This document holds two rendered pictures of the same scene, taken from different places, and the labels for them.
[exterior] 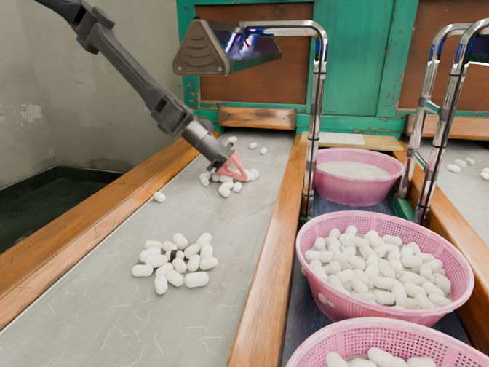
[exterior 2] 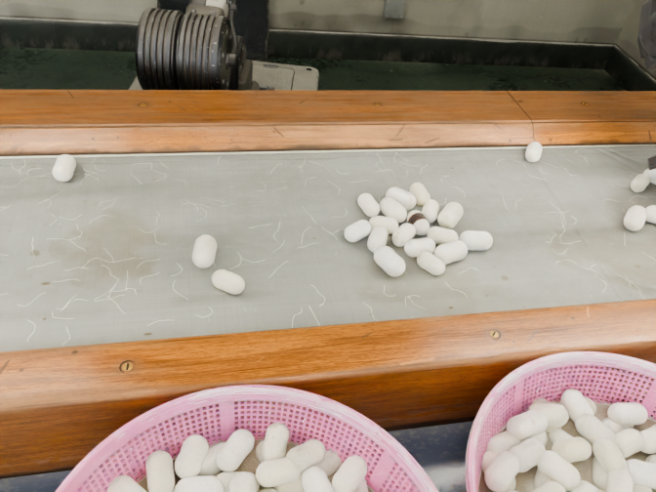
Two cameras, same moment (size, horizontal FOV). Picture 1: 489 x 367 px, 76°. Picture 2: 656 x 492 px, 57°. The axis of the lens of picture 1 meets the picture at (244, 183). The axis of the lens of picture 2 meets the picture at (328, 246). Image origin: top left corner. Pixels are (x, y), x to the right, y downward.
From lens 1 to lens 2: 0.31 m
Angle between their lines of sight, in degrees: 53
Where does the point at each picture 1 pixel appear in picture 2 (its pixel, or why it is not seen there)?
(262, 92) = not seen: outside the picture
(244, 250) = (501, 300)
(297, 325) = (441, 442)
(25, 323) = (248, 161)
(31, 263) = (307, 115)
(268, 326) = (345, 357)
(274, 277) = (445, 343)
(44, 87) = not seen: outside the picture
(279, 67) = not seen: outside the picture
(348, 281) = (551, 479)
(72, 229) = (382, 111)
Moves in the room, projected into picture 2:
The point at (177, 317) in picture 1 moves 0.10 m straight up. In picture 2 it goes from (322, 270) to (334, 188)
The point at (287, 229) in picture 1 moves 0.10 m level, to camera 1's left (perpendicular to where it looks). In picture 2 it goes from (594, 335) to (524, 261)
